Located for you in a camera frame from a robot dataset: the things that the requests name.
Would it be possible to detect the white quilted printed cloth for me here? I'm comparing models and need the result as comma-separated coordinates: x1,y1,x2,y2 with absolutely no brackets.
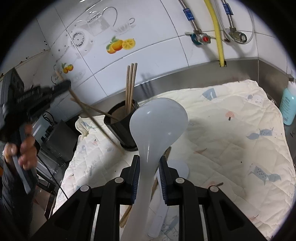
52,79,290,241

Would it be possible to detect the person's left hand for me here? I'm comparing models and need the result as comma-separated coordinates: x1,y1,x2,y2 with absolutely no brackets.
4,125,39,172

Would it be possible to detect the light blue soap bottle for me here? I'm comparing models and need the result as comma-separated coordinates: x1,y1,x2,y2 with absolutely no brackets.
279,81,296,126

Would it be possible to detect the yellow corrugated gas hose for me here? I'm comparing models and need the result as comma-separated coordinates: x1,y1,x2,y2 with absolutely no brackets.
205,0,227,67

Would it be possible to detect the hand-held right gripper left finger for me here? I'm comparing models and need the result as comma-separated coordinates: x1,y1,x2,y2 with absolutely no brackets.
30,155,140,241

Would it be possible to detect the slender brown chopstick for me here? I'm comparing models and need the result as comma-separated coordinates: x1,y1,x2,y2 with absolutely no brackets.
55,71,112,142
119,204,137,229

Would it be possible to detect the white textured rice paddle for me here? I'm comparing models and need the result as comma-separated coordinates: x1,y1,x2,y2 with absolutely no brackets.
147,159,189,237

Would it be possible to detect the white plastic spoon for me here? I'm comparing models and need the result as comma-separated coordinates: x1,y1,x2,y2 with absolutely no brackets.
120,97,189,241

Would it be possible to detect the black box appliance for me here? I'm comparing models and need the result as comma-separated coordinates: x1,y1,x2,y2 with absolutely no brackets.
43,119,78,163

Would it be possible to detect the plain steel valve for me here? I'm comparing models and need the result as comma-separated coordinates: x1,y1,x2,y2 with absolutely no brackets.
223,27,248,44

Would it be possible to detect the steel valve with red knob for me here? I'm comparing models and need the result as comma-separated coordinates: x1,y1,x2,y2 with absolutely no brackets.
185,30,212,46

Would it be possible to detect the thin white tube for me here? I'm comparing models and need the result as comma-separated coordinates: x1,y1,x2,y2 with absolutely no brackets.
244,9,255,44

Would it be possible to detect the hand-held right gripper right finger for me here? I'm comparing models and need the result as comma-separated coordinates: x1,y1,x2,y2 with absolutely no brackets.
158,155,269,241

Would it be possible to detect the black ribbed utensil holder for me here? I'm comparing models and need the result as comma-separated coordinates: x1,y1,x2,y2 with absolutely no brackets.
103,100,141,151

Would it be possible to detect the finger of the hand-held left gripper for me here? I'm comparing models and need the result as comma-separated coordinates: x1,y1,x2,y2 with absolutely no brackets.
50,79,72,99

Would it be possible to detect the person's left forearm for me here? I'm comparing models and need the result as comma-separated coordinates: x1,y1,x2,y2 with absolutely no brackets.
0,160,40,223

